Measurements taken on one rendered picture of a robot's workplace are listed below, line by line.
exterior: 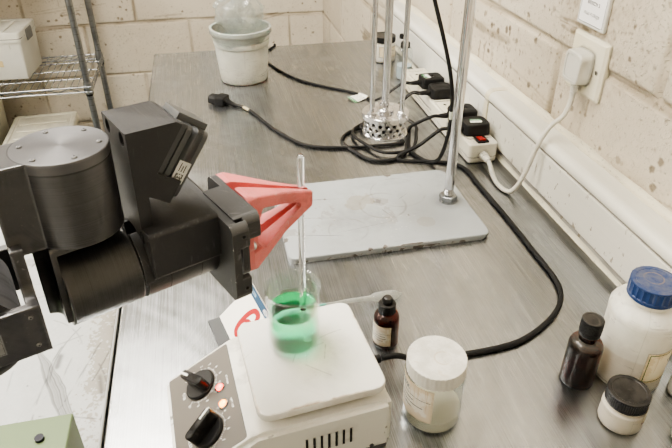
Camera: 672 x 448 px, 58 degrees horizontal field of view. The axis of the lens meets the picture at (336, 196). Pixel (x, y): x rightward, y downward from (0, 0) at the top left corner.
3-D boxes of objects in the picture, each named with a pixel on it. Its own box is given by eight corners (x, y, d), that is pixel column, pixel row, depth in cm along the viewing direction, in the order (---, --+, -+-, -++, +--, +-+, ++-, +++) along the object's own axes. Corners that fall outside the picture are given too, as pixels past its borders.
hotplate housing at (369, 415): (181, 511, 53) (168, 454, 49) (169, 397, 64) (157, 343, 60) (411, 444, 59) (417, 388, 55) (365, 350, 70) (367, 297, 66)
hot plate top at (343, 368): (259, 425, 52) (258, 418, 51) (235, 330, 62) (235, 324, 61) (389, 391, 55) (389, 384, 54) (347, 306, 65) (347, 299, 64)
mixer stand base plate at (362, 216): (289, 265, 83) (288, 259, 83) (271, 191, 100) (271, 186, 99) (490, 238, 89) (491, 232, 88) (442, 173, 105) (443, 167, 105)
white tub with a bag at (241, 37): (271, 89, 139) (265, -7, 127) (209, 88, 139) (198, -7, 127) (276, 67, 151) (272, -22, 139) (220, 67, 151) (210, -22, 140)
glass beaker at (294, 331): (256, 341, 59) (250, 278, 55) (299, 317, 62) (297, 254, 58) (293, 378, 56) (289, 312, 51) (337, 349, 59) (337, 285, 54)
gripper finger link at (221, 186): (291, 148, 51) (189, 179, 46) (343, 182, 46) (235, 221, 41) (292, 215, 54) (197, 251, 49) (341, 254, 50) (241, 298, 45)
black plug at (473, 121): (455, 138, 108) (456, 127, 107) (446, 128, 111) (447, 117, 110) (491, 135, 109) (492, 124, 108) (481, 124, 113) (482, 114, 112)
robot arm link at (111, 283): (120, 189, 43) (17, 220, 40) (152, 225, 39) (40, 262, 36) (135, 267, 47) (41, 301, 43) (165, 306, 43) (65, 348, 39)
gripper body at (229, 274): (190, 163, 48) (97, 190, 45) (255, 220, 41) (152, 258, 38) (198, 230, 52) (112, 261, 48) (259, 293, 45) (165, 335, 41)
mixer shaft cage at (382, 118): (368, 144, 84) (373, -46, 70) (356, 124, 89) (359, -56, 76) (414, 140, 85) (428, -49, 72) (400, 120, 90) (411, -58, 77)
